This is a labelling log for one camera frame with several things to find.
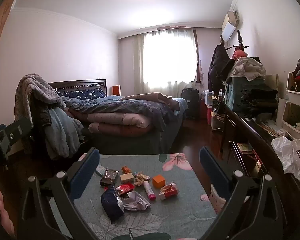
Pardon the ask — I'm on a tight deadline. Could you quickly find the sheer window curtain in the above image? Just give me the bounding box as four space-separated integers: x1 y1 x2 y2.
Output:
134 27 199 97

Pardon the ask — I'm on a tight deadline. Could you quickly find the dark wooden cabinet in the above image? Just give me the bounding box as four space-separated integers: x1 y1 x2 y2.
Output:
220 107 300 230

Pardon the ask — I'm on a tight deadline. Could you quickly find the beige block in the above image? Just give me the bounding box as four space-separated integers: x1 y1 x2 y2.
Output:
120 172 135 184

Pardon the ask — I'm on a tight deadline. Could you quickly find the dark coat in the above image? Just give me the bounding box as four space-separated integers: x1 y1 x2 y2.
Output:
207 45 237 92

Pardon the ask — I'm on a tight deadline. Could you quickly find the black suitcase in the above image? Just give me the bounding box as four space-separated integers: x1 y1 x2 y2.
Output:
181 88 200 119

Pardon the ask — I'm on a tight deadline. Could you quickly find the bed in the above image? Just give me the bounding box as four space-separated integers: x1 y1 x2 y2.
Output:
81 97 189 155

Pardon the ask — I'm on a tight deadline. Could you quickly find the picture book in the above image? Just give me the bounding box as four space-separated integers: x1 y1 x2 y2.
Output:
236 142 254 154

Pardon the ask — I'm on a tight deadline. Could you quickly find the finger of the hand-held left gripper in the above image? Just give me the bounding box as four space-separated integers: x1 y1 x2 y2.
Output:
0 117 33 147

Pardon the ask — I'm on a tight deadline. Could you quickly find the crumpled lavender wrapper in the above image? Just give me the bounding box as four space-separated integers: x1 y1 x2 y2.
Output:
121 191 152 212

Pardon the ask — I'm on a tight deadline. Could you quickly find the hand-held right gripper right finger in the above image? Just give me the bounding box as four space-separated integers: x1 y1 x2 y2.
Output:
199 146 284 240

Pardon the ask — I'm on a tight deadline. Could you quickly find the red book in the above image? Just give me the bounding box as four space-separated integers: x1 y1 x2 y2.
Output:
247 152 263 171

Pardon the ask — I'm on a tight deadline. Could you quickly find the white plastic bag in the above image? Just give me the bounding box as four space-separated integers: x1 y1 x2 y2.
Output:
271 136 300 185

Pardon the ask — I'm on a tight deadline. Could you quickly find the dark wooden headboard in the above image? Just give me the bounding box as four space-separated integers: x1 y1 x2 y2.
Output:
48 79 107 98

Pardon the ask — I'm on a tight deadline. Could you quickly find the crumpled red white cup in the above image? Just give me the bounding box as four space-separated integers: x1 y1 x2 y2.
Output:
159 182 180 200

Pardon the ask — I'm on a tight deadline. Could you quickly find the wooden coat rack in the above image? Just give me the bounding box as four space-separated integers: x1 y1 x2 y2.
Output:
219 29 249 55

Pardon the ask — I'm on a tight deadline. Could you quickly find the white plastic waste bin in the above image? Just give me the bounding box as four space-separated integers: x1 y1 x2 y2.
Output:
209 183 227 214

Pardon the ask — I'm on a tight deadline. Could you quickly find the pile of light clothes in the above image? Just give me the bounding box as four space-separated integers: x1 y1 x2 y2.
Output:
226 56 267 82

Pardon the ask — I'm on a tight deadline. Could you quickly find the blue duvet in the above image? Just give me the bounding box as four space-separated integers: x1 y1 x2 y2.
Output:
62 95 188 132

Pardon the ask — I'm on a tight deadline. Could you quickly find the white shelf bin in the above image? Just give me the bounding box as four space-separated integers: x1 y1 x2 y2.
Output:
282 101 300 140
286 72 300 102

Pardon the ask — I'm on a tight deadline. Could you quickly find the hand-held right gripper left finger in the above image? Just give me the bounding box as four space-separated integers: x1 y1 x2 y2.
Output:
16 147 100 240

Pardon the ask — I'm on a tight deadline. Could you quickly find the small dark box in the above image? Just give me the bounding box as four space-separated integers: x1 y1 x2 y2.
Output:
99 168 119 187

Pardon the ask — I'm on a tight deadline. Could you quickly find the folded pink quilt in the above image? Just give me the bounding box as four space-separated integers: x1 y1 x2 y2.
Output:
69 112 153 137

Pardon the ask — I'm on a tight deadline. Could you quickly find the clear plastic container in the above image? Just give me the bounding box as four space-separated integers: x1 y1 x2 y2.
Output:
204 90 214 107

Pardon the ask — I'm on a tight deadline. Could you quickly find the wall air conditioner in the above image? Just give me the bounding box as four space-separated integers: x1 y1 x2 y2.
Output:
221 10 240 40

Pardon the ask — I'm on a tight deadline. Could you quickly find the red wrapper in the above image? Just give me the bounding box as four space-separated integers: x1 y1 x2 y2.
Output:
115 183 135 197

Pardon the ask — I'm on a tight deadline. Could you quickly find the dark blue snack bag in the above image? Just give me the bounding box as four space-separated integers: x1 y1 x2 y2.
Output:
101 184 125 223

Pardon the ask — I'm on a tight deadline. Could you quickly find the wooden door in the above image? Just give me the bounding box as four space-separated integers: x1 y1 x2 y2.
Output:
0 0 23 130

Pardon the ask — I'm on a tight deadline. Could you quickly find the person's left hand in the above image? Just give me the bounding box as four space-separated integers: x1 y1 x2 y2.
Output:
0 180 16 238

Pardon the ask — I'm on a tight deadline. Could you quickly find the brown blanket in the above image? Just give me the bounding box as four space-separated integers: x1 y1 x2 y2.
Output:
119 92 173 103

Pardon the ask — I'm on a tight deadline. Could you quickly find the stack of dark folded clothes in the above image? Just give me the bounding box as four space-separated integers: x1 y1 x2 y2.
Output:
240 84 279 120

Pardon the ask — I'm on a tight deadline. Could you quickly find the teal box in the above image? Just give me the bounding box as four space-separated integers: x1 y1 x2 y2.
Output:
225 76 265 112

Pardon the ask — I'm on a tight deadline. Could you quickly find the star print pillow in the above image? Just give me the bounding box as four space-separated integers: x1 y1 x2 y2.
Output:
56 88 107 98

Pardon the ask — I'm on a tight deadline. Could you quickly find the orange cube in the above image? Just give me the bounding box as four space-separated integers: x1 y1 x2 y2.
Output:
152 174 166 188

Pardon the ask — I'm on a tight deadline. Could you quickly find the white pink tube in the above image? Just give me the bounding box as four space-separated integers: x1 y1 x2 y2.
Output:
143 181 157 201

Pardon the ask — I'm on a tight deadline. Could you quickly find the pink hat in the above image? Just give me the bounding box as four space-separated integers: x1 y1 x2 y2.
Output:
232 50 248 60

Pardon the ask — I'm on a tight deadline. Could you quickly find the light blue blanket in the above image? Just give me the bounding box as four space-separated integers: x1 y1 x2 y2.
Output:
45 106 84 160

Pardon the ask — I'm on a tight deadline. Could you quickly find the red container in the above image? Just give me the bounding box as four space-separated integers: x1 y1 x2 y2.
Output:
199 100 213 125

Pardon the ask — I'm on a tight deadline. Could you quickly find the crumpled paper wrapper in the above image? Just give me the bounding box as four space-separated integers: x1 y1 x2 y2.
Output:
134 171 150 187

